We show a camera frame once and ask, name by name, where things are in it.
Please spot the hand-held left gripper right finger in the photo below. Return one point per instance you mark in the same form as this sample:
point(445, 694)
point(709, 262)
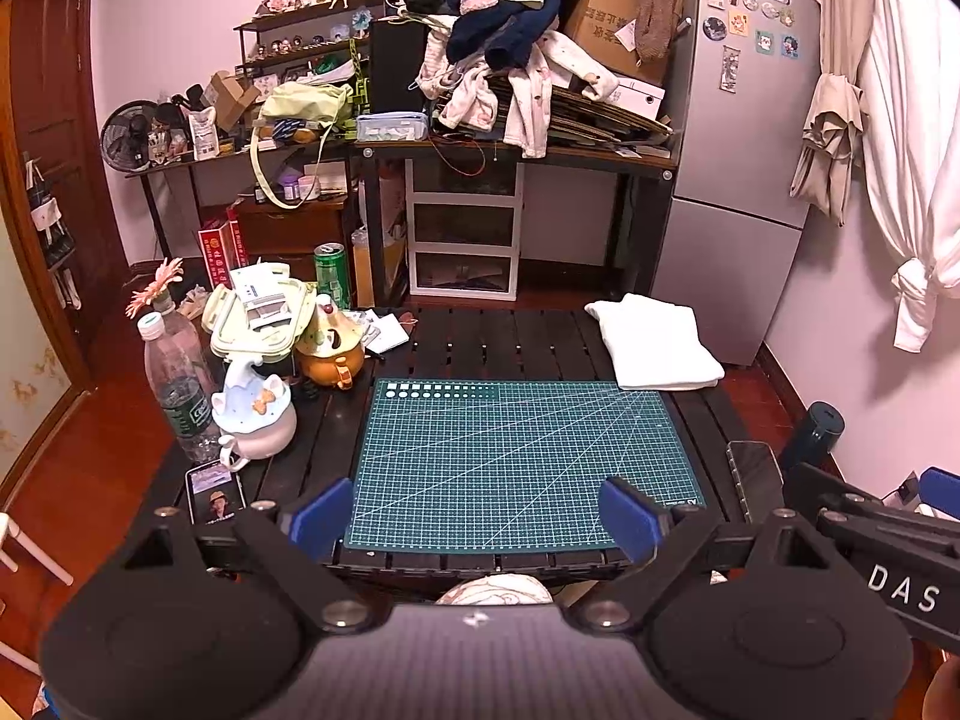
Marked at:
point(630, 517)

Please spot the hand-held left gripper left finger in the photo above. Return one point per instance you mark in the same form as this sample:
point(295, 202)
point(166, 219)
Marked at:
point(322, 517)

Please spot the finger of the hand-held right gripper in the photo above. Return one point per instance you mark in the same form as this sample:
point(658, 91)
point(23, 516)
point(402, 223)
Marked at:
point(941, 495)

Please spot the white shirt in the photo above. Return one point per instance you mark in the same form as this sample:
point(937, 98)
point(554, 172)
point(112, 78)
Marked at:
point(652, 345)

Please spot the pile of clothes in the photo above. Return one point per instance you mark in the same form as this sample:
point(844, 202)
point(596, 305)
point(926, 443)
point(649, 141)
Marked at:
point(495, 22)

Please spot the smartphone with lit screen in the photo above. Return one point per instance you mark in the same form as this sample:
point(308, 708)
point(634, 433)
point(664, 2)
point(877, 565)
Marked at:
point(216, 495)

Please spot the black smartphone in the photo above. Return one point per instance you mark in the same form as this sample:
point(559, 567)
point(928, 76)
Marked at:
point(754, 476)

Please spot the green cutting mat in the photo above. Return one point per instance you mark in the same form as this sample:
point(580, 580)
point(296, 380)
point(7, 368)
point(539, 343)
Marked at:
point(510, 457)

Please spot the dark green cylinder container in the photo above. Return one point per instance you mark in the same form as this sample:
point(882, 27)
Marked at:
point(814, 431)

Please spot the white paper cards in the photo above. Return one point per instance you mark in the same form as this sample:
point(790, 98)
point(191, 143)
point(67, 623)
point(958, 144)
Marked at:
point(390, 334)

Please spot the clear plastic water bottle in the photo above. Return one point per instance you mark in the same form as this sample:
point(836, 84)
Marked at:
point(176, 382)

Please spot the pale green lunch box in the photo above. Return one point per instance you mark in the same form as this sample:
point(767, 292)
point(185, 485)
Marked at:
point(255, 315)

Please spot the green drink can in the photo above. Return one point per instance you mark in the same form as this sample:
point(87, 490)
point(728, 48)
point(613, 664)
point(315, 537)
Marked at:
point(331, 277)

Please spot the yellow paper bag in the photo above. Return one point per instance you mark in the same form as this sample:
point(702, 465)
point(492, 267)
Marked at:
point(360, 270)

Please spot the silver refrigerator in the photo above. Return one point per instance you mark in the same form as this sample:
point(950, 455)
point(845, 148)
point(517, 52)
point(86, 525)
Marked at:
point(720, 255)

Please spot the pink artificial flower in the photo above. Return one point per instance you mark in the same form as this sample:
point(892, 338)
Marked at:
point(154, 289)

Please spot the red box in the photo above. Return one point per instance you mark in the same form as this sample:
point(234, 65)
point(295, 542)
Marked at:
point(214, 251)

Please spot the brown wooden drawer cabinet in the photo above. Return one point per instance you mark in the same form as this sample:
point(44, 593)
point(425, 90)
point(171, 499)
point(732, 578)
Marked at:
point(292, 229)

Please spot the white plastic drawer unit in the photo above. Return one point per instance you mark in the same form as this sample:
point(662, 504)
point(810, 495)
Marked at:
point(461, 247)

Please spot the white stool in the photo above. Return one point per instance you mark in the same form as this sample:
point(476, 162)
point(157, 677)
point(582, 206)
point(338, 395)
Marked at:
point(15, 540)

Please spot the purple jar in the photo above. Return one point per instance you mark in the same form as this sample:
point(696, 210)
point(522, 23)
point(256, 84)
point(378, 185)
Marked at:
point(289, 189)

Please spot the pale patterned door panel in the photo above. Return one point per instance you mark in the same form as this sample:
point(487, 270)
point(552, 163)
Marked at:
point(30, 360)

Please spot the black-framed wooden desk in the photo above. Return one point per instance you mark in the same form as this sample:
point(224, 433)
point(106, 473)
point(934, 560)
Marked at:
point(585, 156)

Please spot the white curtain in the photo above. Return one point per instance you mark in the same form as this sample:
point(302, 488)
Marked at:
point(922, 127)

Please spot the black narrow side table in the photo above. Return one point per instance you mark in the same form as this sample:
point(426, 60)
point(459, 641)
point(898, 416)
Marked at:
point(172, 165)

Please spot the blue zip pouch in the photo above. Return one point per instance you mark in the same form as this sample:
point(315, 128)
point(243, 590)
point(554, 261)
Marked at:
point(390, 127)

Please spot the white standing pouch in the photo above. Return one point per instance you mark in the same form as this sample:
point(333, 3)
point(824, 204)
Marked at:
point(204, 135)

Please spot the stack of flattened cardboard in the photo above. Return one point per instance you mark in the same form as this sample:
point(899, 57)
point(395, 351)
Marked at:
point(600, 116)

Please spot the light green bag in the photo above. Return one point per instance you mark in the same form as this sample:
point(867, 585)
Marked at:
point(307, 101)

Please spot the white file box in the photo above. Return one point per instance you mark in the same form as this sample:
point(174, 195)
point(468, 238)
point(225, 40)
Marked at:
point(637, 94)

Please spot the black desk fan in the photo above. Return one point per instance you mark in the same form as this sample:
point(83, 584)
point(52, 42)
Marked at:
point(124, 139)

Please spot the small open cardboard box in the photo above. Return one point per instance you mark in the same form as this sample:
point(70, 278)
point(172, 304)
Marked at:
point(229, 97)

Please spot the black flat panel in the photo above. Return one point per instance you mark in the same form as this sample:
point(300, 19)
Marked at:
point(397, 67)

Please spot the cluster of fridge magnets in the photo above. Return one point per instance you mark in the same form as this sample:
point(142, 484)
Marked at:
point(763, 41)

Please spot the brown cardboard box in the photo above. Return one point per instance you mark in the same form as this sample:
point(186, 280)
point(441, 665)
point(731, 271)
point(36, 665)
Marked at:
point(600, 22)

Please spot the brown wooden door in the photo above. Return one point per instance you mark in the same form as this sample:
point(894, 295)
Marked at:
point(60, 90)

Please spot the display shelf with figurines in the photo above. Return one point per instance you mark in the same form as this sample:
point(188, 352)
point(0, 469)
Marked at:
point(300, 15)

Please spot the brown knitted scarf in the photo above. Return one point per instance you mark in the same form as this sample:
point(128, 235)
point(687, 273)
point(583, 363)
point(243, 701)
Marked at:
point(656, 7)

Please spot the wall socket with charger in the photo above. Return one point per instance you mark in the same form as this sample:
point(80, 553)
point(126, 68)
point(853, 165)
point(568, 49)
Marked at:
point(909, 491)

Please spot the hanging wall organizer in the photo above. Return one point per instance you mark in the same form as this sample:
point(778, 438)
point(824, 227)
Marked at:
point(49, 217)

